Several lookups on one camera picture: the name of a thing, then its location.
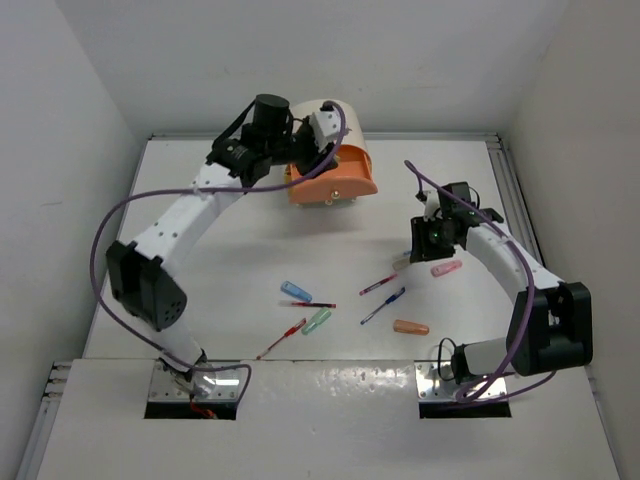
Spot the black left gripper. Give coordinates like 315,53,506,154
265,115,337,179

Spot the yellow drawer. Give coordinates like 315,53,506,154
284,165,292,198

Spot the cream drawer cabinet shell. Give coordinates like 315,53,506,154
286,98,375,201

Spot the orange top drawer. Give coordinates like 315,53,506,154
287,143,379,205

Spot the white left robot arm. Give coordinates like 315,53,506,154
106,94,347,383

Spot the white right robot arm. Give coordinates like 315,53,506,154
409,182,594,384

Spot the pink correction tape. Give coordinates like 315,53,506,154
430,260,462,278

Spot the pink red gel pen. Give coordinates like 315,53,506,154
359,273,398,296

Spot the blue gel pen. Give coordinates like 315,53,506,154
359,287,406,325

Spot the orange correction tape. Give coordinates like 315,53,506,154
393,319,430,336

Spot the red pen dark cap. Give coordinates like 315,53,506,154
288,301,337,309

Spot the green correction tape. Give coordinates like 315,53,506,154
301,308,332,335

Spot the blue correction tape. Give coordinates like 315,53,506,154
280,281,312,302

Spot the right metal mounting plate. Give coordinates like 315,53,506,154
414,361,488,404

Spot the metal mounting plate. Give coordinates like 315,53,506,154
148,360,247,403
414,361,488,404

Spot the red pen clear clip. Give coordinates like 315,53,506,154
255,318,307,360

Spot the white front shelf board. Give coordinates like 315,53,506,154
39,359,617,479

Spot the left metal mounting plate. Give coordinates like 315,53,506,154
148,360,247,403

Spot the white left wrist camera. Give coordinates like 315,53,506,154
309,111,342,151

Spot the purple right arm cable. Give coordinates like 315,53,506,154
403,159,557,404

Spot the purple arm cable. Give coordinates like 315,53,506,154
403,159,557,404
89,100,348,391

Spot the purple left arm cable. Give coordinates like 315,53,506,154
89,100,348,391

